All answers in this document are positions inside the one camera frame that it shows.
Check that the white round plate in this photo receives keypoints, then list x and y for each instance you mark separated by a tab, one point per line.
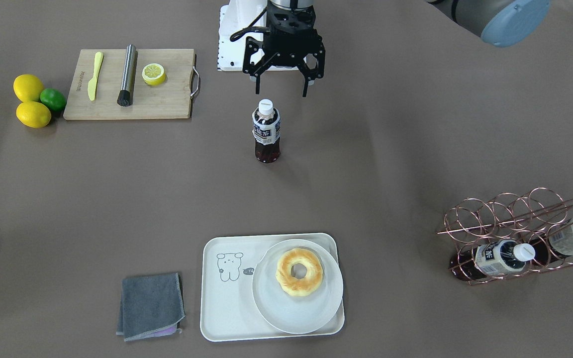
288	313

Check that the green lime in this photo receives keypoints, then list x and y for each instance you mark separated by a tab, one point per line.
53	99

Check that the glazed donut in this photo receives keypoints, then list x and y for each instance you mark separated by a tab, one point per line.
299	272

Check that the grey folded cloth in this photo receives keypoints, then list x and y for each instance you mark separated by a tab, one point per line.
150	306

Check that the cream bunny tray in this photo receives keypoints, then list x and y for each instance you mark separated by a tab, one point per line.
228	311

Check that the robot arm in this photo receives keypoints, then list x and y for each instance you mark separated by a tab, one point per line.
501	23

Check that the whole yellow lemon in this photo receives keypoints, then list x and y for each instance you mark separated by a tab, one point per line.
28	88

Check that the copper wire bottle rack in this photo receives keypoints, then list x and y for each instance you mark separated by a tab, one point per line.
522	218

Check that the half lemon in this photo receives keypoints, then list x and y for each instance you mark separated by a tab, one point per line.
154	74

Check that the wooden cutting board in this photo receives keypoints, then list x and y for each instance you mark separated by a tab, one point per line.
170	100

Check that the yellow plastic knife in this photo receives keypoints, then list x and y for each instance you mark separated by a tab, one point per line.
92	84

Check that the tea bottle white cap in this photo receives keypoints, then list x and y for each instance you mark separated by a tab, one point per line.
266	131

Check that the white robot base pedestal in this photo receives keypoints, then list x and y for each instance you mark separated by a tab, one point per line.
235	16

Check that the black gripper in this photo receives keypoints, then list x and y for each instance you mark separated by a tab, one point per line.
252	52

